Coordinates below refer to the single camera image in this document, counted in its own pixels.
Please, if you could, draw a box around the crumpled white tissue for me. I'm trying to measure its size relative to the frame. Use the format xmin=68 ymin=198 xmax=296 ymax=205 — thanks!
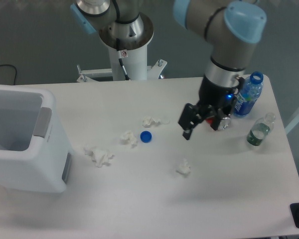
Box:
xmin=120 ymin=130 xmax=138 ymax=148
xmin=142 ymin=116 xmax=162 ymax=128
xmin=83 ymin=145 xmax=114 ymax=168
xmin=175 ymin=158 xmax=191 ymax=177

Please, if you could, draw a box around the crumpled white tissue left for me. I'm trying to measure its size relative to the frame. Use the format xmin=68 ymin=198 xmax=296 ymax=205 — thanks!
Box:
xmin=83 ymin=145 xmax=114 ymax=168

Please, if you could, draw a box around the lying red soda can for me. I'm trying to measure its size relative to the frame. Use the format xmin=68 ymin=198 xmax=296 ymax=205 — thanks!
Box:
xmin=206 ymin=118 xmax=231 ymax=131

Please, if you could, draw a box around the green labelled clear bottle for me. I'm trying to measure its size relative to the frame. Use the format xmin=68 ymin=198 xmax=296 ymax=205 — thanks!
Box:
xmin=246 ymin=112 xmax=276 ymax=146

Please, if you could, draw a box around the blue bottle cap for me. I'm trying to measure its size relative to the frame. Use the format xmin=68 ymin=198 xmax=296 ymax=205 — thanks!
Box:
xmin=140 ymin=130 xmax=152 ymax=143

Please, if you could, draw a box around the clear plastic cap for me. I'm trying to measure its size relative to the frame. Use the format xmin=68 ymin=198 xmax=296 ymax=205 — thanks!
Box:
xmin=161 ymin=117 xmax=170 ymax=124

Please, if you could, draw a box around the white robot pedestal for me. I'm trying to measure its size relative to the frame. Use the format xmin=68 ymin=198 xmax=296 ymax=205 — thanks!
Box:
xmin=76 ymin=12 xmax=168 ymax=83

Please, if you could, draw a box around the black cable on pedestal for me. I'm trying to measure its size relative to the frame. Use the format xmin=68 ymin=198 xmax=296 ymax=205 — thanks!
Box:
xmin=116 ymin=37 xmax=132 ymax=81

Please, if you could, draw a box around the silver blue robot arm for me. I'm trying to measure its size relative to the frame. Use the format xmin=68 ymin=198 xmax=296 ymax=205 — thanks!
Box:
xmin=70 ymin=0 xmax=267 ymax=139

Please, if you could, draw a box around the white trash can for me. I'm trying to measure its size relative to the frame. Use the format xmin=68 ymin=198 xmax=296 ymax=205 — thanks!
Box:
xmin=0 ymin=85 xmax=73 ymax=193

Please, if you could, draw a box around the crumpled white tissue middle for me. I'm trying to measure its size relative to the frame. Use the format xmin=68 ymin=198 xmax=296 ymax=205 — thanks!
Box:
xmin=120 ymin=130 xmax=138 ymax=148

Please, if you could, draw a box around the black floor cable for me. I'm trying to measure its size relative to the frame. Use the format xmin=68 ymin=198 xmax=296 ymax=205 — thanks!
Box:
xmin=0 ymin=64 xmax=17 ymax=84

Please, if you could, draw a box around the crumpled white tissue right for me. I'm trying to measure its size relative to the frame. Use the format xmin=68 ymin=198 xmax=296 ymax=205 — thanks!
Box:
xmin=175 ymin=158 xmax=191 ymax=177

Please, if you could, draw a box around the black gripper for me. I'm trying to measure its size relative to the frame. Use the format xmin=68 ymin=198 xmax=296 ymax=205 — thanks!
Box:
xmin=178 ymin=76 xmax=239 ymax=140

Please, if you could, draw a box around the blue labelled water bottle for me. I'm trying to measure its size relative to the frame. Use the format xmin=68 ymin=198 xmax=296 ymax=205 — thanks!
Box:
xmin=234 ymin=71 xmax=264 ymax=117

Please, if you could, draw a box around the crumpled white tissue top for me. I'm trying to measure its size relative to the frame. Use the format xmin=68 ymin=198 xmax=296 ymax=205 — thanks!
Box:
xmin=142 ymin=116 xmax=162 ymax=128

